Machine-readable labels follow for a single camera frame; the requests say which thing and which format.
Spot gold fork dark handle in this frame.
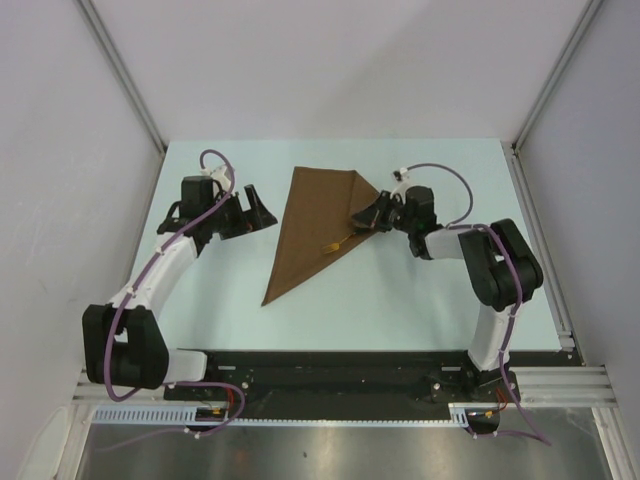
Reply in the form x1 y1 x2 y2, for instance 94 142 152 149
321 231 357 255

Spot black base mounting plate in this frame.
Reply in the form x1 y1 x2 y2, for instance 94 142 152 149
164 349 584 434

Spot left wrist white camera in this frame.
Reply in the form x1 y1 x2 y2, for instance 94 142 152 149
201 165 234 195

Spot brown cloth napkin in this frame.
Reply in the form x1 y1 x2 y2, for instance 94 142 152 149
262 166 379 306

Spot wrist white camera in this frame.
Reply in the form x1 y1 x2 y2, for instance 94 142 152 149
391 167 412 203
201 165 234 195

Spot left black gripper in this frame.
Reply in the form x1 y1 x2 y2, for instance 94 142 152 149
204 186 276 241

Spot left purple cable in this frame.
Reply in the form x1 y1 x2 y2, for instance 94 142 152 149
94 149 249 452

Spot aluminium frame rail front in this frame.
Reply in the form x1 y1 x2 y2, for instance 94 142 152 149
72 364 614 407

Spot white slotted cable duct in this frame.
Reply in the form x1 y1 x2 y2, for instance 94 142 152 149
93 405 468 428

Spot purple cable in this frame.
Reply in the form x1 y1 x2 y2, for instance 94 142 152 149
94 149 249 452
407 162 551 446

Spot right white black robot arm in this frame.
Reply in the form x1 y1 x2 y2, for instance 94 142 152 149
351 186 544 401

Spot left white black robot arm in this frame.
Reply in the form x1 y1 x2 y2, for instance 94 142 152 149
82 174 277 400

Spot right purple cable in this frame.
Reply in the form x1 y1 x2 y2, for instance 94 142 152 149
407 162 551 446

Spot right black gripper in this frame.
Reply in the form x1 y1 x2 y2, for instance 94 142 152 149
353 190 416 234

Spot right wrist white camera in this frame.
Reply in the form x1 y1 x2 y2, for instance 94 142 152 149
391 167 412 203

